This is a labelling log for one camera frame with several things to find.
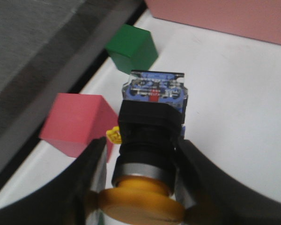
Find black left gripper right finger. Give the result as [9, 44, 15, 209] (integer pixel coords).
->
[177, 139, 281, 225]

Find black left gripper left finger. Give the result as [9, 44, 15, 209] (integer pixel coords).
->
[0, 137, 107, 225]

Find yellow push button switch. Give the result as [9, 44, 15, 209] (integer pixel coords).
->
[99, 70, 188, 225]

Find pink wooden cube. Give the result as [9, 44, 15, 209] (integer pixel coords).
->
[39, 93, 118, 158]

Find grey stone ledge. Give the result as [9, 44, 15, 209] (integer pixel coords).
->
[0, 0, 144, 173]

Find green cube near bin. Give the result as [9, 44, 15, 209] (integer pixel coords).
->
[105, 24, 158, 74]

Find pink plastic bin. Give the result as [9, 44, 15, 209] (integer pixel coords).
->
[146, 0, 281, 45]

